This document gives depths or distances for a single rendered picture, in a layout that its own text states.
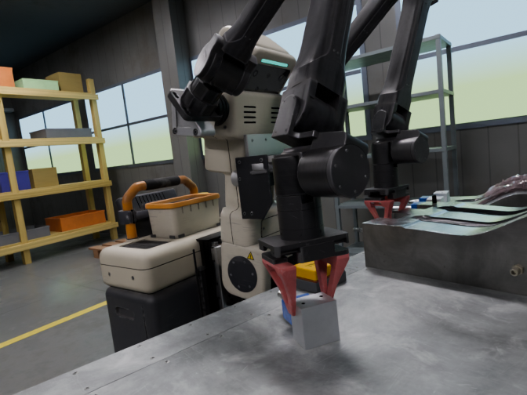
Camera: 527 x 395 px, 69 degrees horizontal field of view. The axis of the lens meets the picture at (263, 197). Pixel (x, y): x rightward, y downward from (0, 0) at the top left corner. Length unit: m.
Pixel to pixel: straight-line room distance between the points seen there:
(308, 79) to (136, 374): 0.42
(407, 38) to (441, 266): 0.55
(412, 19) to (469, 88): 2.56
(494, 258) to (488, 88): 2.94
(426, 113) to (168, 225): 2.79
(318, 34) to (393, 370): 0.42
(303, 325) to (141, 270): 0.71
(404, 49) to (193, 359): 0.81
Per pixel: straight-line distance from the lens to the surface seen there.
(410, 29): 1.04
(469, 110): 3.58
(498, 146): 3.58
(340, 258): 0.49
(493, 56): 3.60
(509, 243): 0.67
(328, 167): 0.40
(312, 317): 0.50
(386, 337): 0.54
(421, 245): 0.73
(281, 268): 0.46
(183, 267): 1.21
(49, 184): 5.94
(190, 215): 1.28
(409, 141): 0.89
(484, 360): 0.51
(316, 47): 0.53
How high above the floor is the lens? 1.05
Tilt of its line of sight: 6 degrees down
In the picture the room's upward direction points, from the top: 6 degrees counter-clockwise
